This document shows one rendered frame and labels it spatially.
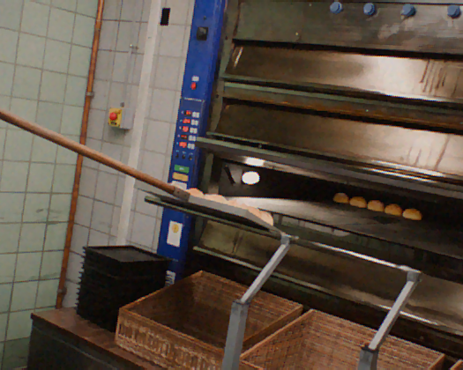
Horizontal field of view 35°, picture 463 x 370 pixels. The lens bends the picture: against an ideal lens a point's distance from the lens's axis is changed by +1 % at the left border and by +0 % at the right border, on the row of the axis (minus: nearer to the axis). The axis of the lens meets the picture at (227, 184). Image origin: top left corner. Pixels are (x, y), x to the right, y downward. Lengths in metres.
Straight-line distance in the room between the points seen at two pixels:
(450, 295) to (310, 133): 0.83
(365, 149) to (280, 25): 0.68
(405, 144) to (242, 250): 0.85
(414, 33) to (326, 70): 0.37
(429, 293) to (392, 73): 0.82
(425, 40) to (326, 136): 0.52
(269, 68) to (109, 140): 1.02
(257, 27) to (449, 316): 1.44
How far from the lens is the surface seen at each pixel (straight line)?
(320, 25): 3.02
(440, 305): 2.71
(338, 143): 2.87
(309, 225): 2.94
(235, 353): 2.45
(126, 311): 2.92
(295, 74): 3.01
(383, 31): 2.87
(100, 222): 3.75
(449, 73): 2.73
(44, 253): 3.88
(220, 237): 3.21
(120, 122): 3.57
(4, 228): 3.70
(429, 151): 2.71
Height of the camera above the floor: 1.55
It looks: 5 degrees down
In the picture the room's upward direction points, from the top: 9 degrees clockwise
